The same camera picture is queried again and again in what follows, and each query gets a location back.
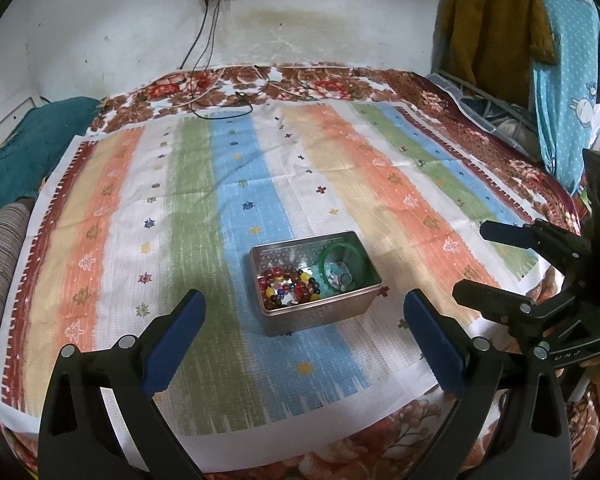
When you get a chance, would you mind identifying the multicolour glass bead bracelet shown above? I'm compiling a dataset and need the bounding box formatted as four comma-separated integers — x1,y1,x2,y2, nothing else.
258,268,306,307

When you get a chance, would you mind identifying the striped patterned cloth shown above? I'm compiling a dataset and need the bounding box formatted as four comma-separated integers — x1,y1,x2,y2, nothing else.
0,100,551,441

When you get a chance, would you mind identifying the black power cable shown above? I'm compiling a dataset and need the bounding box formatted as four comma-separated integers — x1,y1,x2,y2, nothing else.
187,1,255,120
179,1,208,71

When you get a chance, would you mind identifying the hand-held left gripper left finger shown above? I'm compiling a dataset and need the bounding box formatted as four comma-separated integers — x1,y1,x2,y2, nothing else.
37,289,207,480

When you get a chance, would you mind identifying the white cable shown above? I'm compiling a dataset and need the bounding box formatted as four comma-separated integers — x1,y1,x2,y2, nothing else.
215,0,301,108

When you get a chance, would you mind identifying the teal cloth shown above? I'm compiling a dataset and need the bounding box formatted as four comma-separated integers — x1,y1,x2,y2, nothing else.
0,96,103,221

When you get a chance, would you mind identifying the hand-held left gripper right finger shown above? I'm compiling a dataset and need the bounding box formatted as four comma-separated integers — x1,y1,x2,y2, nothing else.
402,288,575,480

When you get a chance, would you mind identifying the grey striped pillow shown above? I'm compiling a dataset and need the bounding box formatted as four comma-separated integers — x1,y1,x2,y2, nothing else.
0,202,33,341

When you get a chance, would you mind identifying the silver metal tin box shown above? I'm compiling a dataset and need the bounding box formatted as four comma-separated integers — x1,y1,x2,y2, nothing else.
249,230,383,338

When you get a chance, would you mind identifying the mustard yellow garment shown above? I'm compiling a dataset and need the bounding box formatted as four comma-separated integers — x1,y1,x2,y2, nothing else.
437,0,558,106

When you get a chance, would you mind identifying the brown and yellow bead bracelet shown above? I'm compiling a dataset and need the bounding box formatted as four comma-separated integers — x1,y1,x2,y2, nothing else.
280,269,327,307

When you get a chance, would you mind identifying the green jade bangle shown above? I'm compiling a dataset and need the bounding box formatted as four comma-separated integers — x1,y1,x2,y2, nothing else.
316,242,369,291

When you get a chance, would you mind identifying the blue polka dot cloth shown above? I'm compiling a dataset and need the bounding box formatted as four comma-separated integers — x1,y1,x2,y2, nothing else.
527,0,600,196

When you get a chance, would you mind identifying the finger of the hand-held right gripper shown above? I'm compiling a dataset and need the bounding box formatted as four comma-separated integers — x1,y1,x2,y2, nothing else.
479,219,594,274
452,280,581,342

